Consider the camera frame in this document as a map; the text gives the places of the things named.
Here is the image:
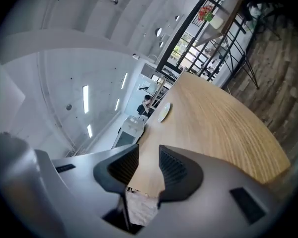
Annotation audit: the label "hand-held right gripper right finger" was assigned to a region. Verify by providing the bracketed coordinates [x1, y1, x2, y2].
[139, 144, 287, 238]

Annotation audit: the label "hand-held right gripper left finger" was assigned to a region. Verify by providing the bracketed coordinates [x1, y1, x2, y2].
[34, 144, 140, 238]

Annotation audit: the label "white microwave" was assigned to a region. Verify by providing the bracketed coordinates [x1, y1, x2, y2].
[112, 115, 147, 150]

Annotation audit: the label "white plate of food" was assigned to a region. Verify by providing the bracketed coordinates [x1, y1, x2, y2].
[157, 102, 171, 123]

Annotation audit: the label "black metal stool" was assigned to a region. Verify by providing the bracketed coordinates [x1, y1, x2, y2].
[223, 16, 260, 90]

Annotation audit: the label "red flowers in white pot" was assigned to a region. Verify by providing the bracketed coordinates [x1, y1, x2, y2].
[197, 5, 224, 30]

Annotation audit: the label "black metal window frame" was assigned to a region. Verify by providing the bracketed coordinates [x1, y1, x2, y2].
[155, 0, 241, 82]

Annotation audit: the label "wooden bar table black frame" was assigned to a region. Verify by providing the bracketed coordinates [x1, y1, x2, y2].
[191, 0, 251, 83]

